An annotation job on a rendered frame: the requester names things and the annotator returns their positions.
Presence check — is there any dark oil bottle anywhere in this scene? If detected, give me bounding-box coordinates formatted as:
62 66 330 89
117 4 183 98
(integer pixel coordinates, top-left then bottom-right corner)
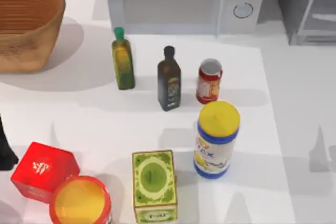
157 46 182 112

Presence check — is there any red and white can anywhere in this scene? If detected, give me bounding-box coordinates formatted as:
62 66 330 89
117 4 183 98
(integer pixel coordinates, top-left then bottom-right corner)
196 58 223 104

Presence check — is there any green oil bottle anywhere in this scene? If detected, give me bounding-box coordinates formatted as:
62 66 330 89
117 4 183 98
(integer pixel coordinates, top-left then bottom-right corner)
111 26 136 90

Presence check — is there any yellow-lidded blue white canister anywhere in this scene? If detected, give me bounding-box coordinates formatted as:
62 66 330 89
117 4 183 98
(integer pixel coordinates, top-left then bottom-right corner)
193 101 240 179

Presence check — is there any green tin box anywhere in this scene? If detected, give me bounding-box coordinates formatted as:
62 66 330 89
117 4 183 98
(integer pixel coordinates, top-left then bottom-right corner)
132 150 179 224

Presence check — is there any pale microwave oven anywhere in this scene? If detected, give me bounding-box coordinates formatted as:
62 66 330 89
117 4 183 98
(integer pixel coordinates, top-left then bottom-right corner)
103 0 271 38

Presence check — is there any round microwave knob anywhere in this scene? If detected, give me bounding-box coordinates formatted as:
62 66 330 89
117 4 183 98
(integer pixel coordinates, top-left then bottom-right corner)
233 2 254 19

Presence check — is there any red yellow-lidded canister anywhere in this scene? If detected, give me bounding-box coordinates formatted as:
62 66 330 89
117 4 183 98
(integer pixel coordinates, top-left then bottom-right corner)
49 175 113 224

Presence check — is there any red box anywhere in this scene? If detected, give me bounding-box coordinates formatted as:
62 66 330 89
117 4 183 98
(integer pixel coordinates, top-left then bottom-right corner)
10 142 81 205

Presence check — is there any brown woven basket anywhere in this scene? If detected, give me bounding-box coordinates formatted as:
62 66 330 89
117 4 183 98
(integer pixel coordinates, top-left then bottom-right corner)
0 0 66 73

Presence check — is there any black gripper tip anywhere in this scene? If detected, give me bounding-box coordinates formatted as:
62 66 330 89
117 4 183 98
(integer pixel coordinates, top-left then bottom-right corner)
0 115 19 171

